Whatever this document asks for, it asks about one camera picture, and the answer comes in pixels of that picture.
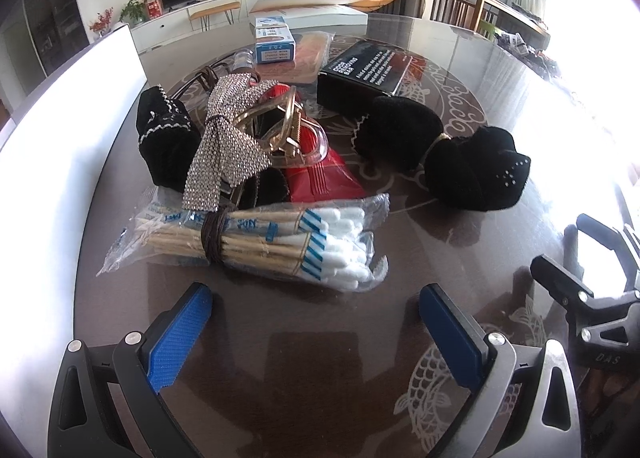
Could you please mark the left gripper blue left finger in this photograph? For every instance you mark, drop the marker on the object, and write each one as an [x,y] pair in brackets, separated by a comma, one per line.
[173,334]

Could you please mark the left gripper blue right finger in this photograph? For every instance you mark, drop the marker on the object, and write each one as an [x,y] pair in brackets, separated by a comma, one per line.
[459,338]

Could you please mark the bag of cotton swabs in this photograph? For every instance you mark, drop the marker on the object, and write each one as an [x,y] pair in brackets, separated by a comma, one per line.
[328,243]

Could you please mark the black fuzzy hair scrunchie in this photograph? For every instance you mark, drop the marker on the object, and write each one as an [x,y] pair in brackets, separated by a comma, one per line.
[481,172]

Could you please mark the rhinestone bow hair clip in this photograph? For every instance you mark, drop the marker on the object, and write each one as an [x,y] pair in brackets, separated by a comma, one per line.
[225,154]

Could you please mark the black knit hair accessory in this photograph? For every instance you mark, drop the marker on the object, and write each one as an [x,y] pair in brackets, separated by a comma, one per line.
[167,138]

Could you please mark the gold hair claw clip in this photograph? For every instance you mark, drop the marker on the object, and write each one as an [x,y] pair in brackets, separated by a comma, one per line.
[284,132]

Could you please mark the black rectangular box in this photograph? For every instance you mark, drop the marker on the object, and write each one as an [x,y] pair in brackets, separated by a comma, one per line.
[350,82]

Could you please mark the blue white ointment box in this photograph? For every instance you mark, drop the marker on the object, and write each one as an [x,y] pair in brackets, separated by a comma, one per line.
[274,41]

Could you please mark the clear packet of brown items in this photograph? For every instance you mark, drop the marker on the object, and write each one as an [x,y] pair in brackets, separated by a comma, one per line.
[311,53]

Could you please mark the small glass bottle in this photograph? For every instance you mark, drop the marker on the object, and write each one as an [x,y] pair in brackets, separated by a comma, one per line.
[243,62]

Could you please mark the white storage box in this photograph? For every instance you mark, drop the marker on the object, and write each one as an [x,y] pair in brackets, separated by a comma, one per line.
[49,169]

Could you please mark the red flower vase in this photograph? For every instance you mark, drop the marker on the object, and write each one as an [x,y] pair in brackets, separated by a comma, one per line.
[102,24]

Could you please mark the wooden bench stool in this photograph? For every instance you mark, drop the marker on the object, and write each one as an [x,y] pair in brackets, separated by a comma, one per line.
[210,17]

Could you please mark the black display cabinet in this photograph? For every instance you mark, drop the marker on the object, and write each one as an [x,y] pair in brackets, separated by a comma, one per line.
[37,38]

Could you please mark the white tv cabinet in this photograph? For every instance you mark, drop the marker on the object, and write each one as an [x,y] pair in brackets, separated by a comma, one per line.
[175,24]

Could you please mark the wooden dining chair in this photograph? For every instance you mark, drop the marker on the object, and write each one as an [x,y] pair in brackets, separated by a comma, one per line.
[464,14]

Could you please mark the white flat cardboard box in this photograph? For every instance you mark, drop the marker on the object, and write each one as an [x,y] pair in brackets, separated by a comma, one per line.
[299,14]

